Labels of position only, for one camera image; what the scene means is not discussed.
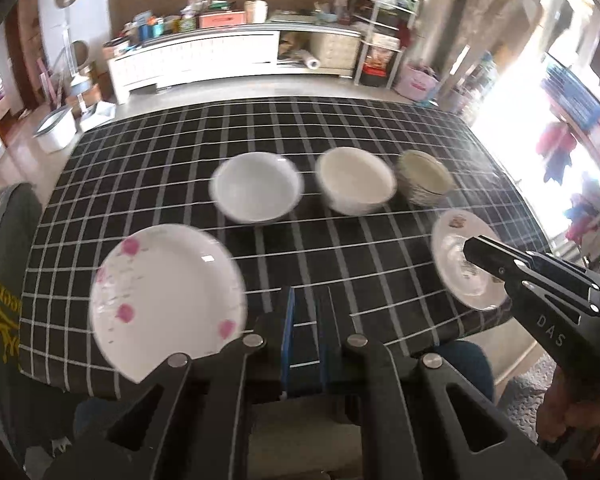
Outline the grey rug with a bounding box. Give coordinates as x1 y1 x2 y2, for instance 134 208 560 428
495 355 561 446

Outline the person's right leg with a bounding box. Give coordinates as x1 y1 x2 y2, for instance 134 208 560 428
432 341 496 403

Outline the black checked tablecloth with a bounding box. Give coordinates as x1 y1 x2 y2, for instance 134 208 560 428
19 96 556 401

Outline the woven drawer unit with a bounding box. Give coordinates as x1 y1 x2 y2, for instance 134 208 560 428
307 30 363 78

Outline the white metal shelf rack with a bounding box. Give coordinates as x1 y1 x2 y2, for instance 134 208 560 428
355 0 421 91

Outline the person's leg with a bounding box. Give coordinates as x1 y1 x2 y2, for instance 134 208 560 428
72 395 131 441
432 341 496 403

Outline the white tray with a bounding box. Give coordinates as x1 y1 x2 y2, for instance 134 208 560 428
77 101 117 133

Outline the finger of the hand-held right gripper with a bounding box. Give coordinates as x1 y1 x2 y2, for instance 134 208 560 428
502 271 600 319
462 236 600 292

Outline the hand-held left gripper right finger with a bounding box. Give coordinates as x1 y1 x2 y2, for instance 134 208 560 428
316 287 566 480

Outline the white storage bin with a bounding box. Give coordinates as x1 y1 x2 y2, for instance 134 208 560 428
34 109 77 155

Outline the person's right hand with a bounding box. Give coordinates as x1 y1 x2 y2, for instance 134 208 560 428
536 364 600 450

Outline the green printed cloth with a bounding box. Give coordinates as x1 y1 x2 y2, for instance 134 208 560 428
0 182 43 461

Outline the white plate with pink flowers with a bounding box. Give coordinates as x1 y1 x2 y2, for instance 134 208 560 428
89 224 248 385

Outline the white bowl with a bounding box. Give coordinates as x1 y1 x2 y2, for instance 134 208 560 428
209 152 305 225

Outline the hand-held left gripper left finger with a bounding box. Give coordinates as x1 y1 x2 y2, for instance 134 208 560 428
45 286 297 480

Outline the person's left leg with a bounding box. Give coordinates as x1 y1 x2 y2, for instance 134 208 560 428
72 395 131 441

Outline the red hanging garment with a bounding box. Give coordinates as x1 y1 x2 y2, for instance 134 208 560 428
535 120 578 183

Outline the pink bucket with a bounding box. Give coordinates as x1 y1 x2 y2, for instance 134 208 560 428
394 62 441 103

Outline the blue laundry basket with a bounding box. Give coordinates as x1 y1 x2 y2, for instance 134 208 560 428
540 65 600 128

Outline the white low cabinet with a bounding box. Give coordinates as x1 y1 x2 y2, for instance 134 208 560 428
105 22 363 103

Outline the patterned brown-rimmed bowl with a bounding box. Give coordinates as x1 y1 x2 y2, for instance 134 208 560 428
396 149 456 208

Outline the white plate with cartoon print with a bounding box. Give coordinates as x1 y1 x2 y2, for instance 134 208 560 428
431 209 512 312

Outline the pink box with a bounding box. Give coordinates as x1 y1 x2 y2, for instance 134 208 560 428
198 11 246 30

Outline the cream bowl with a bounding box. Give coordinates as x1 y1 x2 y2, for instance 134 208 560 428
315 147 397 216

